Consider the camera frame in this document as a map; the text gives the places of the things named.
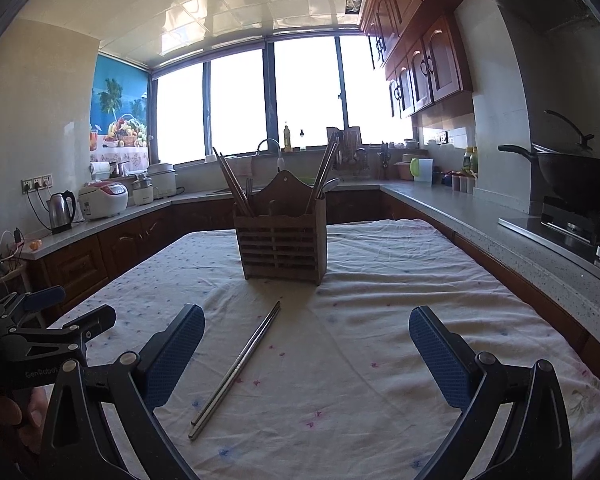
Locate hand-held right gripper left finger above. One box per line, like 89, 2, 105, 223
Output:
39, 303, 207, 480

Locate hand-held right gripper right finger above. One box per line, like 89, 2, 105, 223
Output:
408, 305, 573, 480

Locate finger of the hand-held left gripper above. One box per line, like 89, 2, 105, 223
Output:
45, 304, 117, 348
0, 285, 67, 319

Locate metal chopstick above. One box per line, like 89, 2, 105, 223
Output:
190, 301, 281, 427
188, 305, 282, 441

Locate wooden utensil holder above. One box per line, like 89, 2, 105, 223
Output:
232, 170, 327, 287

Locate dark wooden chopstick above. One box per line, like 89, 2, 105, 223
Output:
219, 153, 254, 215
212, 147, 246, 217

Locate person's left hand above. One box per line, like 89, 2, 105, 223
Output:
0, 388, 51, 462

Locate white floral tablecloth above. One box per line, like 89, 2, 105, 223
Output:
45, 217, 600, 480

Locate steel electric kettle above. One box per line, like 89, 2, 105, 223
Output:
46, 190, 77, 235

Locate wooden lower cabinets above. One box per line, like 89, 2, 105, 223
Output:
27, 187, 600, 386

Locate wooden cabinets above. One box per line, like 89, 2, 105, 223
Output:
359, 0, 473, 118
27, 187, 600, 386

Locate red and white rice cooker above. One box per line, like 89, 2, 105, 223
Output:
78, 181, 129, 221

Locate small white steamer pot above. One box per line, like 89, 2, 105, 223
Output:
131, 174, 156, 206

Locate large white cooker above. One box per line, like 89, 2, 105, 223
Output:
146, 161, 178, 200

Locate gas stove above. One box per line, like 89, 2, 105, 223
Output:
497, 195, 600, 268

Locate green and white jug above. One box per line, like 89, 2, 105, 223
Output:
410, 157, 434, 182

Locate knife block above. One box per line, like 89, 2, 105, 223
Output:
377, 142, 393, 180

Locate curved kitchen faucet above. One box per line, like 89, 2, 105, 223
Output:
256, 138, 287, 173

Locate black wok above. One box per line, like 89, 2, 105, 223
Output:
497, 144, 600, 213

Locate wooden cutting board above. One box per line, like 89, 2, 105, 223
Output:
327, 126, 362, 148

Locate kitchen window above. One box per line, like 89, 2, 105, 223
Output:
150, 30, 416, 166

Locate black cooking ladle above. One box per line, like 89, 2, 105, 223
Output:
544, 109, 596, 151

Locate wooden upper cabinets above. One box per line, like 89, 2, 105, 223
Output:
359, 0, 473, 118

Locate wall socket strip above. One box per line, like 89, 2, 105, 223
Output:
21, 174, 53, 193

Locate tropical fruit wall poster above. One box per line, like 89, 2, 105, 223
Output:
90, 55, 151, 163

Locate wire dish rack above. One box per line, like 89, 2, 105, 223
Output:
326, 127, 370, 176

